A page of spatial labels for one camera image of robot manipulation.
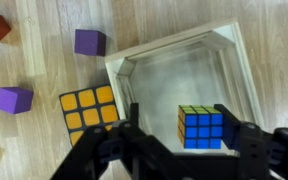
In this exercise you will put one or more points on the small Rubik's cube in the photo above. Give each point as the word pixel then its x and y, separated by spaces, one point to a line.
pixel 200 127

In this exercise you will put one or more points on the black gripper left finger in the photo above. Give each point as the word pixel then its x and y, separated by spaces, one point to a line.
pixel 143 156

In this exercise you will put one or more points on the purple block near box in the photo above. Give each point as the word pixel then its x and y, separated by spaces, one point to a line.
pixel 90 42

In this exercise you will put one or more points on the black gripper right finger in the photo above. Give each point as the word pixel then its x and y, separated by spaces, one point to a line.
pixel 259 151

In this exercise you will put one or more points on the orange-faced Rubik's cube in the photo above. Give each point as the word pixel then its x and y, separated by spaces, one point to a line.
pixel 88 107

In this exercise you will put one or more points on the wooden box with glass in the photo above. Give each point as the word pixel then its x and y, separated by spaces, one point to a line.
pixel 206 65

